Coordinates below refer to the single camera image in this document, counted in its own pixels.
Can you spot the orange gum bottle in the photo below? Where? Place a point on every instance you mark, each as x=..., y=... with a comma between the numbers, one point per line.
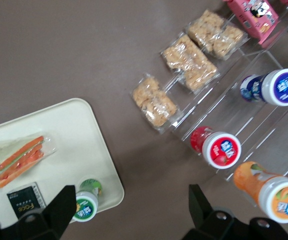
x=271, y=192

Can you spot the clear acrylic stepped snack rack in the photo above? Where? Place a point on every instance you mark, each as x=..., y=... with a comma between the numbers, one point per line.
x=279, y=37

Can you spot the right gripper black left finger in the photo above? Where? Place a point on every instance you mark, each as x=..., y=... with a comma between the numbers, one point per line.
x=56, y=215

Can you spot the blue gum bottle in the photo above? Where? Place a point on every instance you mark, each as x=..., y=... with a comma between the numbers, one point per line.
x=276, y=87

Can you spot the red gum bottle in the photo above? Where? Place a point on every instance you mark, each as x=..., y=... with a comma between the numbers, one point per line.
x=221, y=150

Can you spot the cream plastic tray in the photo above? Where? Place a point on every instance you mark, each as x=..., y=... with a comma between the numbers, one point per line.
x=71, y=125

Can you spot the green gum bottle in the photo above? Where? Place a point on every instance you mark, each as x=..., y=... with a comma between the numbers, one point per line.
x=86, y=202

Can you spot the clear acrylic gum rack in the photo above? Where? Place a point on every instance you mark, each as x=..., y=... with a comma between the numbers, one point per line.
x=259, y=120

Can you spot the wrapped triangle sandwich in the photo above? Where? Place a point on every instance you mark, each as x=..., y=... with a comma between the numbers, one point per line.
x=21, y=157

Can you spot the black Face tissue pack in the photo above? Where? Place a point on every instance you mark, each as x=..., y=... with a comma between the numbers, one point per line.
x=24, y=200

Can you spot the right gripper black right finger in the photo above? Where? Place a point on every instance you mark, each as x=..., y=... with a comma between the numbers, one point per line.
x=201, y=212

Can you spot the clear bag rice cracker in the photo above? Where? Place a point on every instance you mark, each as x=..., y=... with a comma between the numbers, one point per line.
x=154, y=102
x=191, y=62
x=216, y=32

